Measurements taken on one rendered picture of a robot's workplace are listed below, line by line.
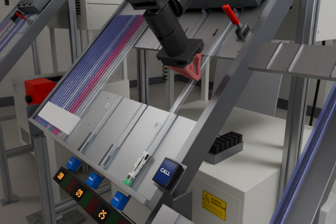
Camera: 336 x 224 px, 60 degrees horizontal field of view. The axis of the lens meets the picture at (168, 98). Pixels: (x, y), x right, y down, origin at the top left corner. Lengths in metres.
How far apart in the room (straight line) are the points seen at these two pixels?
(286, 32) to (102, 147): 0.68
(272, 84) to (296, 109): 2.47
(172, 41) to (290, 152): 0.53
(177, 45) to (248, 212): 0.52
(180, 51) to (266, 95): 2.83
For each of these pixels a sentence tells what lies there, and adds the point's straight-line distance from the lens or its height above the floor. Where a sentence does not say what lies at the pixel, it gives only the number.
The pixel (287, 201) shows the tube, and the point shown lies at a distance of 0.42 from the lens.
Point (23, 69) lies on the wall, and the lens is 4.19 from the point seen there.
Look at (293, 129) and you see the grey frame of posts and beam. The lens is 0.94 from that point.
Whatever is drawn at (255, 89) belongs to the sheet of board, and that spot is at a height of 0.28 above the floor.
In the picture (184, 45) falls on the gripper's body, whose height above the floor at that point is 1.01.
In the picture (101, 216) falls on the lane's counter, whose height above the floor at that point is 0.65.
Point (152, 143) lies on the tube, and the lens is 0.65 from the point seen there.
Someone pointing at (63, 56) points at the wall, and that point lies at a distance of 4.28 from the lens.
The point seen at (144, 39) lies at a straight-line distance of 0.98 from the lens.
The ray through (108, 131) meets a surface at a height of 0.78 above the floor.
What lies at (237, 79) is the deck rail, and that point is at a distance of 0.67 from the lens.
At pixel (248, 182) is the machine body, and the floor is 0.62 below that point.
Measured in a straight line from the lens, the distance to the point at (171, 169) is 0.55.
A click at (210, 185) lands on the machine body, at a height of 0.59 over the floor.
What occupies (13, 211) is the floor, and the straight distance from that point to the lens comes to 2.00.
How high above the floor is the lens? 1.07
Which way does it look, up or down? 15 degrees down
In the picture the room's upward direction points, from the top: straight up
